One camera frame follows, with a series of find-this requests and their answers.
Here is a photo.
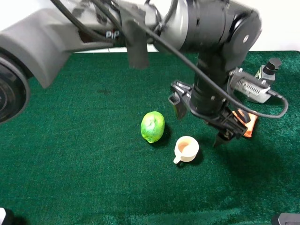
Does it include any small cream ceramic cup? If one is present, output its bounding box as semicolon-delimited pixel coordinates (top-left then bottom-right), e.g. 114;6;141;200
173;136;199;164

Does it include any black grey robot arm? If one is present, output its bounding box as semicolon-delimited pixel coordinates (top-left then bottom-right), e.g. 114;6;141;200
0;0;262;145

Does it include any orange waffle piece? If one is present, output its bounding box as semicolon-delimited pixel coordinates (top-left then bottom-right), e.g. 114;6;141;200
233;111;258;138

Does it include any grey pump bottle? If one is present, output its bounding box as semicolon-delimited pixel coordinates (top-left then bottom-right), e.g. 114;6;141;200
255;58;282;85

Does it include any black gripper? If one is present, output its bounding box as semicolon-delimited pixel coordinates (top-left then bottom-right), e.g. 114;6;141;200
168;80;247;147

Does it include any green velvet table cloth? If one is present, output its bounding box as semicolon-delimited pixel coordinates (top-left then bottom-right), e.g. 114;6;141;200
0;52;300;225

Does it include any white black object bottom left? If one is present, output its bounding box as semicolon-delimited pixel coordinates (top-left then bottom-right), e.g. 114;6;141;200
0;208;14;225

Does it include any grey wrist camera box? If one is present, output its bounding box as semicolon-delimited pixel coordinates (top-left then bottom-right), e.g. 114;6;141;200
229;68;271;104

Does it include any green lime fruit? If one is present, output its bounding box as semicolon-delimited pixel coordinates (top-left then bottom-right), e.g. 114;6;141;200
140;111;165;143

